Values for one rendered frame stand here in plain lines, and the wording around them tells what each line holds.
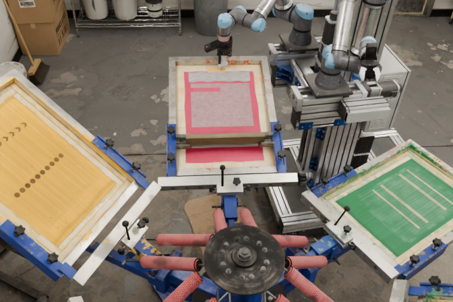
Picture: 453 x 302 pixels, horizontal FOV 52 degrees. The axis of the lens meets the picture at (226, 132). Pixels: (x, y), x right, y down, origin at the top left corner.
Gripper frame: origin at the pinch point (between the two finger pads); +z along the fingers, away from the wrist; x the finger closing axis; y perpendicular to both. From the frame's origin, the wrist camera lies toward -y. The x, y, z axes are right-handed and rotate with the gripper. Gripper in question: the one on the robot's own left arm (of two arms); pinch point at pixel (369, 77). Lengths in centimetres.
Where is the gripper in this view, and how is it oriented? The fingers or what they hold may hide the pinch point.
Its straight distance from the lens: 206.3
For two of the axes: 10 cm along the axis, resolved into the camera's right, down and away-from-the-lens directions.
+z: -2.1, 6.3, -7.5
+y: 1.0, 7.8, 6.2
